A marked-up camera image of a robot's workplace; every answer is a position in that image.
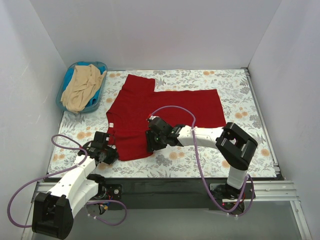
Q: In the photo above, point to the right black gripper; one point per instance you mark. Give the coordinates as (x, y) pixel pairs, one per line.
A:
(152, 141)

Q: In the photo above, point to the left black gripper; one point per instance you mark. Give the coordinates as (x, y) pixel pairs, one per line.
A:
(110, 155)

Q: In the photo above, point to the red t shirt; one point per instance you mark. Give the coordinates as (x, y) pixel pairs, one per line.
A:
(137, 99)

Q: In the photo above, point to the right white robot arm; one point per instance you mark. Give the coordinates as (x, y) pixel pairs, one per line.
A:
(236, 146)

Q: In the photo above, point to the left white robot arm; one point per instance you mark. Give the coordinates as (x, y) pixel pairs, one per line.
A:
(55, 210)

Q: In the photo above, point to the blue plastic basket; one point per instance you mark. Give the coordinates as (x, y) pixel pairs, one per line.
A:
(63, 108)

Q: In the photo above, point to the beige t shirt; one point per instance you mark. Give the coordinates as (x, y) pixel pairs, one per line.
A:
(85, 82)

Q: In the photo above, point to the blue t shirt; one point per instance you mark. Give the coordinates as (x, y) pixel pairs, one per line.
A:
(95, 100)

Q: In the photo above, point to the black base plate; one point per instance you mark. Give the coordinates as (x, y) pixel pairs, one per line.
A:
(168, 193)

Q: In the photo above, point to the aluminium rail frame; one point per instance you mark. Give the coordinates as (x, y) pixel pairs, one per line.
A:
(276, 189)

